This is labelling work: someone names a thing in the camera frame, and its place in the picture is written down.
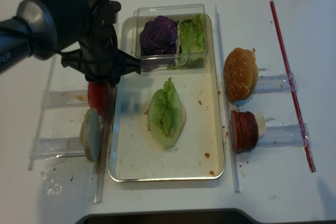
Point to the right upper clear channel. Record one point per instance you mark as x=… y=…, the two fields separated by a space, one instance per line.
x=275 y=84

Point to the left clear long rail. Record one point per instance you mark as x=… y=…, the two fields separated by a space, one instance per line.
x=107 y=122

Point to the pale bread bun half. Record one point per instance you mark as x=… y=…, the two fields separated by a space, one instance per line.
x=90 y=134

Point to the left upper clear channel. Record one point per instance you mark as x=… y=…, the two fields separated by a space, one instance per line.
x=64 y=99

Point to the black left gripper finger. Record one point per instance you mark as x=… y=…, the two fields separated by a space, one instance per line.
x=125 y=64

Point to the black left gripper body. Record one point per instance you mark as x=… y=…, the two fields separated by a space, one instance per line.
x=82 y=32

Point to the clear plastic container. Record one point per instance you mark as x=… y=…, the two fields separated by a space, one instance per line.
x=177 y=13

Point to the bun slice under lettuce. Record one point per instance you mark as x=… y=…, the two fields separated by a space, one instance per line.
x=183 y=115

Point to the left lower clear channel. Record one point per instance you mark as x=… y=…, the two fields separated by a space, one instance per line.
x=44 y=148

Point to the lettuce leaf on tray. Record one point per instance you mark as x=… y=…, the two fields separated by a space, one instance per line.
x=165 y=115

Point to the dark monitor edge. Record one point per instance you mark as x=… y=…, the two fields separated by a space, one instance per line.
x=181 y=216

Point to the red plastic rail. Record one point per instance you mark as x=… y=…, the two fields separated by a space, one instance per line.
x=306 y=148

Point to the green lettuce in container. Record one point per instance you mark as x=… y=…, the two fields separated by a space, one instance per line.
x=192 y=44

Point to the right lower clear channel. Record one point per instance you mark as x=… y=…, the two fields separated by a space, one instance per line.
x=282 y=136

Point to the rear bun half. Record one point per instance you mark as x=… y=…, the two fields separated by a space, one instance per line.
x=254 y=80

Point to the metal baking tray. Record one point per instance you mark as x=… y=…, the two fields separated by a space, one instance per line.
x=198 y=153

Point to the meat patty slice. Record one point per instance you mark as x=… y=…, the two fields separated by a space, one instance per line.
x=246 y=131
x=253 y=130
x=236 y=131

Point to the purple cabbage leaves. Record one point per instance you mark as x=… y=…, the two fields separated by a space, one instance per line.
x=159 y=37

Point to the clear channel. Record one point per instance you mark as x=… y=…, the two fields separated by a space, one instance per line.
x=64 y=99
x=44 y=148
x=275 y=84
x=282 y=136

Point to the white cheese slice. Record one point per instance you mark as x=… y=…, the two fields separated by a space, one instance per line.
x=260 y=120

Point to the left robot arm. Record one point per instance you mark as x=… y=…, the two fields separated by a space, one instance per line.
x=17 y=35

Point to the front meat patty slice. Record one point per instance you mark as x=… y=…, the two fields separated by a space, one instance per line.
x=236 y=131

